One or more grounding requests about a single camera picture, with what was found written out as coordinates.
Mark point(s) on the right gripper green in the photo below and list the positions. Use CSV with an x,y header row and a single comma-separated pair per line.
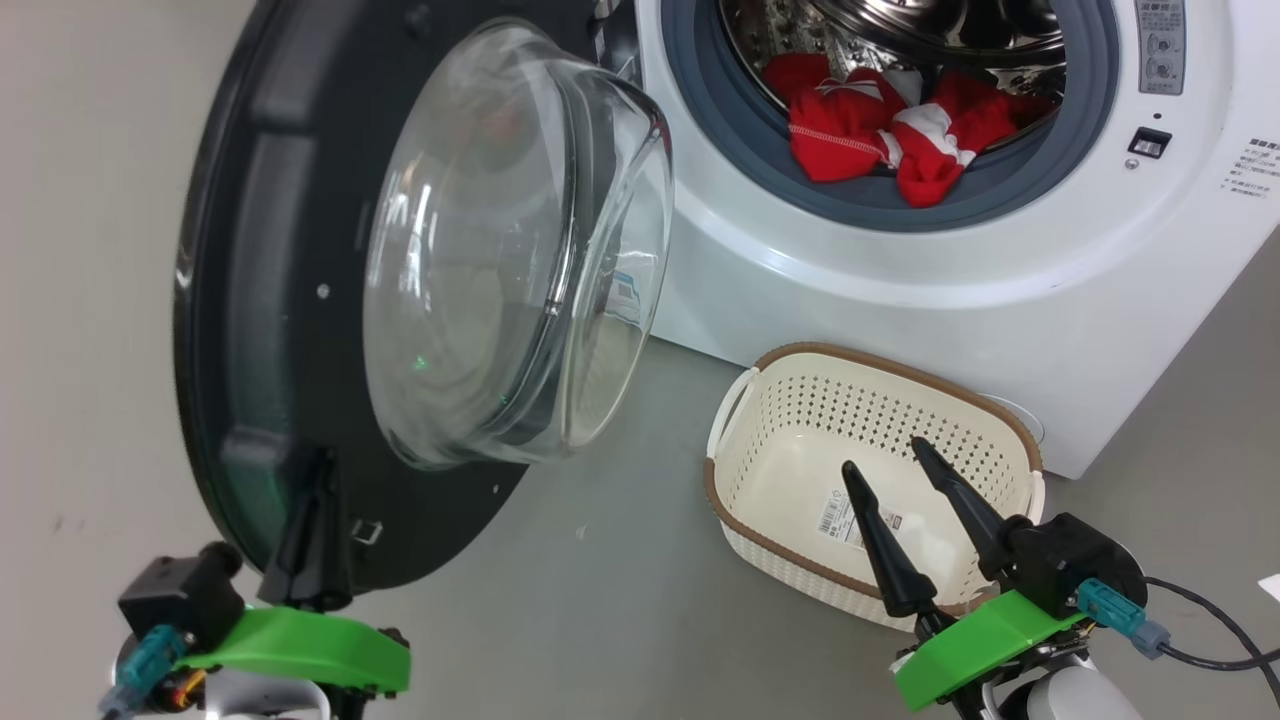
x,y
980,650

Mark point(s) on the washing machine glass door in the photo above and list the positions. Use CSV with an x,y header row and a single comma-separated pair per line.
x,y
270,250

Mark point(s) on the round white filter cover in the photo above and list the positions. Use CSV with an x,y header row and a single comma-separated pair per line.
x,y
1020,415

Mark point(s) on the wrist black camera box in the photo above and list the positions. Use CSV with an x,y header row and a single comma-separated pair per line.
x,y
180,590
1080,560

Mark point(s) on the stainless steel washing machine drum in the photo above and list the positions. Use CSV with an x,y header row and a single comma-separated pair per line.
x,y
950,30

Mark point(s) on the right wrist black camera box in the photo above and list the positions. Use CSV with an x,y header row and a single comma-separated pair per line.
x,y
1080,560

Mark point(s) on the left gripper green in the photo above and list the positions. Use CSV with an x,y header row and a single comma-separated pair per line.
x,y
300,650

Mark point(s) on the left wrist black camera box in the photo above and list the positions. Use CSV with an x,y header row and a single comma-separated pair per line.
x,y
180,590

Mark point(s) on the white barcode shipping label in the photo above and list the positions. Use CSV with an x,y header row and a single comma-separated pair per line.
x,y
835,520

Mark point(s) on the red garment wide white bands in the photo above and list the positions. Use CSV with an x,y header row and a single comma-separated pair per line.
x,y
950,140

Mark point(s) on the cream perforated laundry basket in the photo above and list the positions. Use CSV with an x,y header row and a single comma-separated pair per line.
x,y
780,470

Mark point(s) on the white front-load washing machine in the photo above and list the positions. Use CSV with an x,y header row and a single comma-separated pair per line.
x,y
900,300

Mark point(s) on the grey instruction sticker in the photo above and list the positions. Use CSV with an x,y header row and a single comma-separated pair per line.
x,y
1160,45

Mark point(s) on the black door latch socket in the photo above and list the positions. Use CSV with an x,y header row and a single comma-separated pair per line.
x,y
1150,142

